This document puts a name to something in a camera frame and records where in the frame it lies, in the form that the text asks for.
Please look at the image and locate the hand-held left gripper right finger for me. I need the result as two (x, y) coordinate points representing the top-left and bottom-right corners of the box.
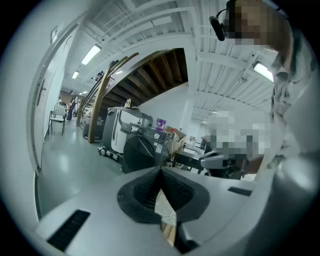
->
(160, 166), (256, 254)

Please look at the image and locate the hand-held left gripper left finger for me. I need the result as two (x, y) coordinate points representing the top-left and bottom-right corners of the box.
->
(34, 166), (181, 256)

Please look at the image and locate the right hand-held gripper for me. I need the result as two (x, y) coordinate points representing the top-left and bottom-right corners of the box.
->
(199, 111), (274, 180)

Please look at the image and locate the dark grey detergent drawer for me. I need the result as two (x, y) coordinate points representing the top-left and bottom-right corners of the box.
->
(120, 124), (136, 135)

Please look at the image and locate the person's right forearm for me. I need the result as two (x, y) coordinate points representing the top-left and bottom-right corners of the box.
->
(242, 154), (265, 175)

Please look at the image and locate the purple detergent container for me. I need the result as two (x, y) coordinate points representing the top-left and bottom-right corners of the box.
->
(155, 118), (167, 133)

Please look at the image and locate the dark grey washing machine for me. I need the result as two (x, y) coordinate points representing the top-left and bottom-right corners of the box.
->
(120, 124), (173, 175)

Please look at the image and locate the white and black machine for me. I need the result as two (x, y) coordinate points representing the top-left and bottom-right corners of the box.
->
(97, 106), (154, 161)

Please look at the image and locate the black table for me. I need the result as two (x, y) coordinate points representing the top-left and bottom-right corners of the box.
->
(172, 146), (210, 175)

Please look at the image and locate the brown cardboard box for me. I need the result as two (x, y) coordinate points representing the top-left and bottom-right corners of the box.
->
(163, 126), (188, 163)

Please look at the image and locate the person's patterned shirt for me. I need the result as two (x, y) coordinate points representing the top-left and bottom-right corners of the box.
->
(254, 23), (318, 176)

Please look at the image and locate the white chair with black legs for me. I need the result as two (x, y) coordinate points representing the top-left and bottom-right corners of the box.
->
(47, 106), (67, 137)

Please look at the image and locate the wooden staircase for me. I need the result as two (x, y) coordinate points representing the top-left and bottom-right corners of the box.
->
(76, 47), (189, 144)

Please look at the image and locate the white door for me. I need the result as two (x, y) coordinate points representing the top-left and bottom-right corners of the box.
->
(26, 23), (81, 173)

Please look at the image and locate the black head-mounted camera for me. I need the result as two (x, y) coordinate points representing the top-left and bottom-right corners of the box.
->
(208, 0), (237, 42)

